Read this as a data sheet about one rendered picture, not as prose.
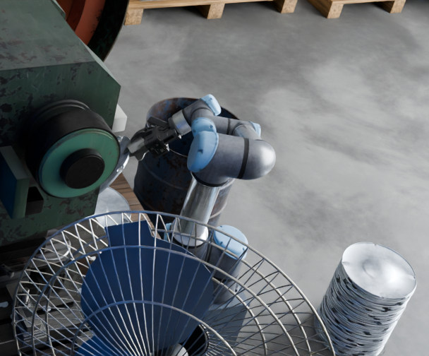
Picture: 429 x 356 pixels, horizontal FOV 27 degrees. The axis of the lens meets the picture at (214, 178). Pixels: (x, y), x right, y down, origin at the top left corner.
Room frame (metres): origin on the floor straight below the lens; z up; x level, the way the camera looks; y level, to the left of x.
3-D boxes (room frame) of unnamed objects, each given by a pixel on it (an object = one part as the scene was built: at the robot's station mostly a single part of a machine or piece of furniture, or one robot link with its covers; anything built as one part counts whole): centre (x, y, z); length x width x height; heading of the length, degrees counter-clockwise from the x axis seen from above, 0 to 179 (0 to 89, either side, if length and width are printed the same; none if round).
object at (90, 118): (1.44, 0.32, 1.31); 0.22 x 0.12 x 0.22; 131
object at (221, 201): (2.90, 0.12, 0.24); 0.42 x 0.42 x 0.48
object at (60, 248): (1.75, 0.34, 0.72); 0.25 x 0.14 x 0.14; 131
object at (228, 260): (2.09, -0.10, 0.62); 0.13 x 0.12 x 0.14; 102
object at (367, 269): (2.54, -0.69, 0.35); 0.29 x 0.29 x 0.01
